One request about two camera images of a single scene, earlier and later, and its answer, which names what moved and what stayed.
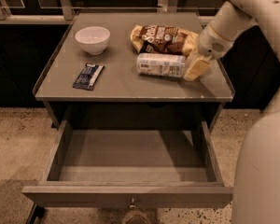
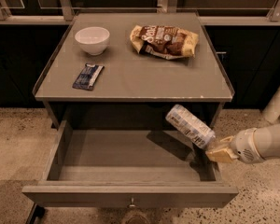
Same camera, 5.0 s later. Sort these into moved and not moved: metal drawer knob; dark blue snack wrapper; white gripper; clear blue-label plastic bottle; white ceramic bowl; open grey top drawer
Moved: white gripper; clear blue-label plastic bottle
Not moved: metal drawer knob; open grey top drawer; white ceramic bowl; dark blue snack wrapper
